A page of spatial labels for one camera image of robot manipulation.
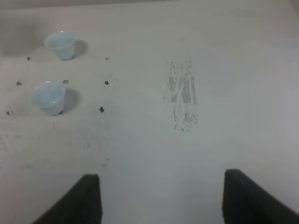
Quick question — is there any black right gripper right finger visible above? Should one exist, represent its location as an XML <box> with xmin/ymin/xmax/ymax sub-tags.
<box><xmin>222</xmin><ymin>169</ymin><xmax>299</xmax><ymax>224</ymax></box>

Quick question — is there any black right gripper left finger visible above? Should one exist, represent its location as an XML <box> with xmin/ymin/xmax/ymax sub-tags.
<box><xmin>34</xmin><ymin>174</ymin><xmax>102</xmax><ymax>224</ymax></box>

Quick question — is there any near light blue teacup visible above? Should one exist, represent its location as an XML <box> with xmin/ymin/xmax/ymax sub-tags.
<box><xmin>30</xmin><ymin>81</ymin><xmax>66</xmax><ymax>116</ymax></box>

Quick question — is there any light blue teacup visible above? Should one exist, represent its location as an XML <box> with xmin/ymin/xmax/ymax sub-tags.
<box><xmin>44</xmin><ymin>30</ymin><xmax>76</xmax><ymax>60</ymax></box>
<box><xmin>30</xmin><ymin>81</ymin><xmax>66</xmax><ymax>116</ymax></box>

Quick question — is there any far light blue teacup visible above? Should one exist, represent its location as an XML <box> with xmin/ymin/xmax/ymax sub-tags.
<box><xmin>44</xmin><ymin>30</ymin><xmax>76</xmax><ymax>60</ymax></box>

